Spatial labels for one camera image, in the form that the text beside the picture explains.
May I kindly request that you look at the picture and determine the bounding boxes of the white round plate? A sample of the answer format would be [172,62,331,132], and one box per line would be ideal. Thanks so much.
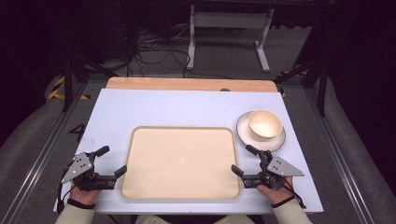
[235,110,287,153]

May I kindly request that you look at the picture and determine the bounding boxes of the pale table mat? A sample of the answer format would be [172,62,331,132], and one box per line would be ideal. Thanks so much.
[52,88,324,216]

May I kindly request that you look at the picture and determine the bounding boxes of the white metal stand frame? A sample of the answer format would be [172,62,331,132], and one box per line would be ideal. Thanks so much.
[186,4,276,74]

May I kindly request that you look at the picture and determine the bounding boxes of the person's left hand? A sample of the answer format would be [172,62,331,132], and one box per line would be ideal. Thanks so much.
[69,186,103,206]

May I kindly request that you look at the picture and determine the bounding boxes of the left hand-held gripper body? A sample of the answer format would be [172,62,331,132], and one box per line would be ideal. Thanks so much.
[60,150,116,192]

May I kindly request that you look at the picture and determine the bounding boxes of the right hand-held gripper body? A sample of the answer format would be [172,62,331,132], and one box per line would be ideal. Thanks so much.
[242,150,305,191]

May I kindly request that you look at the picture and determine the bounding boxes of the black floor cables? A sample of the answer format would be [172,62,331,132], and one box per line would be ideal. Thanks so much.
[125,26,233,79]

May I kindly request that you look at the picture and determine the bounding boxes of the aluminium rail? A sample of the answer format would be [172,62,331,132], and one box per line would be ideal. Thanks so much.
[303,88,376,224]
[0,83,89,224]

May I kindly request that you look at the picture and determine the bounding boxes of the person's right hand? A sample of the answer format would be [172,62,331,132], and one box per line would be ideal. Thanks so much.
[256,175,295,205]

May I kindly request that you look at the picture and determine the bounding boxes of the beige rectangular tray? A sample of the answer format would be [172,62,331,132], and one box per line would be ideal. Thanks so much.
[119,125,244,201]

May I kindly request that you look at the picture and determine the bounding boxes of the cream bowl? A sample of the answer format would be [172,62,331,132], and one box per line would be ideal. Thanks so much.
[247,108,284,142]

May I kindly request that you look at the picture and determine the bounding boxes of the black tripod stand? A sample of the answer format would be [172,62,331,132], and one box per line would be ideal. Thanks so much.
[61,50,120,114]
[273,55,329,118]

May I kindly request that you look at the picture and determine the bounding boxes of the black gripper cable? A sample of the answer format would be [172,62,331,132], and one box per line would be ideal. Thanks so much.
[56,181,78,215]
[275,177,307,210]

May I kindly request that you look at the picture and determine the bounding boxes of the yellow black hazard tape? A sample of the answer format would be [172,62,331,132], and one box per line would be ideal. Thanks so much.
[46,76,92,102]

